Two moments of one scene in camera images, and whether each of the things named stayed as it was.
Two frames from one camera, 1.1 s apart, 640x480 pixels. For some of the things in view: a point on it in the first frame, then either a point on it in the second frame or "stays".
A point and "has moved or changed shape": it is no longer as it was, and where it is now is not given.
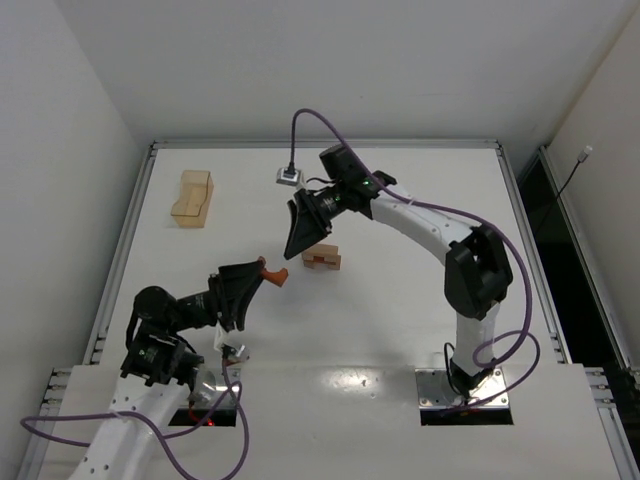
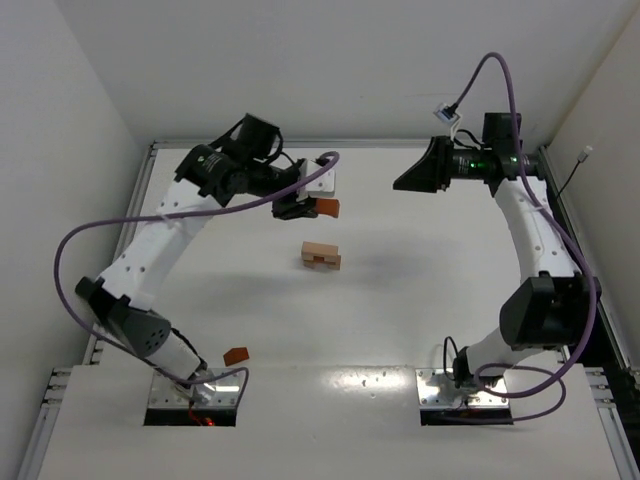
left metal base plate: [210, 383] stays
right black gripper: [310, 210] to [444, 163]
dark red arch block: [277, 277] has moved or changed shape
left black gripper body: [220, 298] to [289, 206]
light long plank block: [323, 249] stays
